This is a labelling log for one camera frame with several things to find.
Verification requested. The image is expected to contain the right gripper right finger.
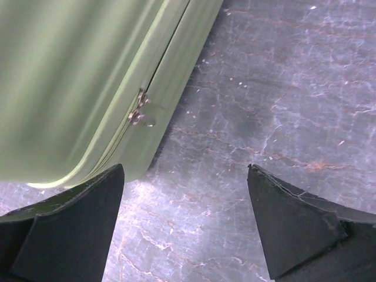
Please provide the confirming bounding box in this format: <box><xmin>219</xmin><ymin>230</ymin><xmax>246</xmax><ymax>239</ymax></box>
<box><xmin>247</xmin><ymin>164</ymin><xmax>375</xmax><ymax>281</ymax></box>

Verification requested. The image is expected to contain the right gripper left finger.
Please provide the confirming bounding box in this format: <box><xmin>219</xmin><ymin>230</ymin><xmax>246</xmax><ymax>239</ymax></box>
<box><xmin>1</xmin><ymin>164</ymin><xmax>125</xmax><ymax>282</ymax></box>

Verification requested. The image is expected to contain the green suitcase blue lining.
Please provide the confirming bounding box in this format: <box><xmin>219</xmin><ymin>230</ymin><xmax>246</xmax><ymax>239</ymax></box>
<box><xmin>1</xmin><ymin>0</ymin><xmax>222</xmax><ymax>189</ymax></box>

